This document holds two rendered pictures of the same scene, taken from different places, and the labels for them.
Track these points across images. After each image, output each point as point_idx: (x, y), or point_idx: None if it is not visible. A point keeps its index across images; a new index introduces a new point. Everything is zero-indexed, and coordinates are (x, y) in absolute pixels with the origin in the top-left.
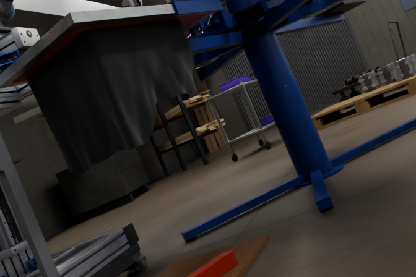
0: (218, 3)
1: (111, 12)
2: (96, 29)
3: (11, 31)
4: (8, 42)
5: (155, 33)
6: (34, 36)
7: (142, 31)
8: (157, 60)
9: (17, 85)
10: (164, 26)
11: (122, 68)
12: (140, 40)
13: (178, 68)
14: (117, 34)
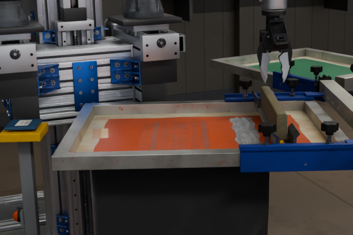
0: (349, 159)
1: (116, 160)
2: None
3: (139, 37)
4: (137, 45)
5: (208, 174)
6: (168, 45)
7: (183, 171)
8: (194, 209)
9: (135, 94)
10: (230, 167)
11: (125, 215)
12: (173, 182)
13: (224, 227)
14: (137, 171)
